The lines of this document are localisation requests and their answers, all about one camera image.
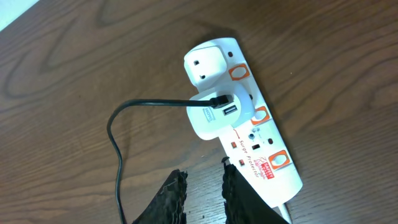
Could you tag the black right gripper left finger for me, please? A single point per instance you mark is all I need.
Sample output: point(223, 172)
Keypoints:
point(167, 206)

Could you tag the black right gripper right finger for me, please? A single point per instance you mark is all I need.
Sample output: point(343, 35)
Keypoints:
point(242, 204)

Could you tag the white USB charger adapter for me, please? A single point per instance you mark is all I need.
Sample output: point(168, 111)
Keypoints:
point(209, 122)

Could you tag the black USB plug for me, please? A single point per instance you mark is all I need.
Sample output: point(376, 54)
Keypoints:
point(221, 101)

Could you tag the white socket cover plug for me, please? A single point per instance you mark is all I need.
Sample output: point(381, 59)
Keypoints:
point(204, 66)

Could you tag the white power strip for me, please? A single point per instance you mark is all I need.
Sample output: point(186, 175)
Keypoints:
point(256, 147)

